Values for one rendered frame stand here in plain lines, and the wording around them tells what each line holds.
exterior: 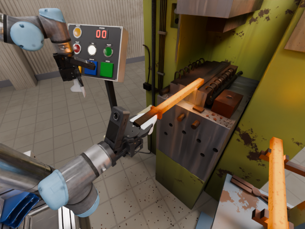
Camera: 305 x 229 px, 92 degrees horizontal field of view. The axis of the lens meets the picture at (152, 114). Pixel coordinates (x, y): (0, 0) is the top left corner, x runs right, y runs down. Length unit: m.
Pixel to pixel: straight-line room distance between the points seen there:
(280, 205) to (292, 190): 1.39
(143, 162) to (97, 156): 1.20
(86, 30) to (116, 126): 0.69
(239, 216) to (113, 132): 0.58
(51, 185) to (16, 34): 0.41
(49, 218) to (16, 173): 0.91
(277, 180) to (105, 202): 1.22
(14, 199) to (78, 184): 0.52
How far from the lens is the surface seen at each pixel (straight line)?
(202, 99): 0.71
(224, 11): 0.61
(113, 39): 0.89
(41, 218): 1.37
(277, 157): 0.61
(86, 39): 0.98
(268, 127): 0.86
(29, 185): 0.50
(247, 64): 1.11
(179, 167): 1.05
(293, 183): 1.95
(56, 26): 0.74
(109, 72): 0.86
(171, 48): 0.89
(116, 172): 1.55
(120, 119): 0.38
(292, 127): 0.84
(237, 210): 0.77
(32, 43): 0.59
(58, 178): 0.40
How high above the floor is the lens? 1.33
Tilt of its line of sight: 40 degrees down
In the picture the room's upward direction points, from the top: straight up
